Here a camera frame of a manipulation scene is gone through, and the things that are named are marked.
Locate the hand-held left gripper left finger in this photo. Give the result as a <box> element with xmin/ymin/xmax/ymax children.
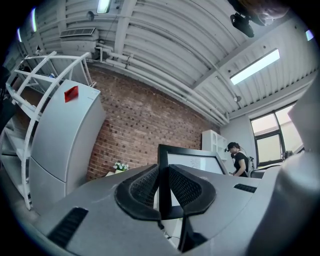
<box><xmin>31</xmin><ymin>163</ymin><xmax>181</xmax><ymax>256</ymax></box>

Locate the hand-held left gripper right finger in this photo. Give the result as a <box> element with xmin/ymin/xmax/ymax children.
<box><xmin>168</xmin><ymin>163</ymin><xmax>262</xmax><ymax>256</ymax></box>

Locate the black framed picture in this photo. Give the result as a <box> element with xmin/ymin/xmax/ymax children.
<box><xmin>157</xmin><ymin>143</ymin><xmax>230</xmax><ymax>219</ymax></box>

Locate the white potted flower plant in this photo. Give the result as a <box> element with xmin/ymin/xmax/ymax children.
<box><xmin>112</xmin><ymin>161</ymin><xmax>130</xmax><ymax>175</ymax></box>

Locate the white cubby shelf cabinet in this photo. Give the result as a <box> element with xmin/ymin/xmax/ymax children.
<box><xmin>201</xmin><ymin>129</ymin><xmax>230</xmax><ymax>173</ymax></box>

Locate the grey refrigerator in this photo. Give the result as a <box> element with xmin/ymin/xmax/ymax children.
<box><xmin>27</xmin><ymin>79</ymin><xmax>107</xmax><ymax>216</ymax></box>

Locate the dark framed window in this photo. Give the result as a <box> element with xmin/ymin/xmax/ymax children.
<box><xmin>249</xmin><ymin>103</ymin><xmax>305</xmax><ymax>167</ymax></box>

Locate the white metal shelving rack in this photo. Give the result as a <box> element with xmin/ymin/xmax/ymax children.
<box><xmin>0</xmin><ymin>51</ymin><xmax>97</xmax><ymax>211</ymax></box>

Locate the red sticker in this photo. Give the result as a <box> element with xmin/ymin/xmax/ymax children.
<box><xmin>64</xmin><ymin>85</ymin><xmax>79</xmax><ymax>104</ymax></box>

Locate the white ceiling pipe bundle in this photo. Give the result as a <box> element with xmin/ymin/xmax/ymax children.
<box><xmin>94</xmin><ymin>41</ymin><xmax>230</xmax><ymax>126</ymax></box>

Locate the white ceiling air conditioner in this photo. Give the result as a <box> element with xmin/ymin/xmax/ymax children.
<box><xmin>59</xmin><ymin>26</ymin><xmax>100</xmax><ymax>57</ymax></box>

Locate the black head-worn camera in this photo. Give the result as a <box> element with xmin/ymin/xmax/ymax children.
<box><xmin>229</xmin><ymin>12</ymin><xmax>255</xmax><ymax>38</ymax></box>

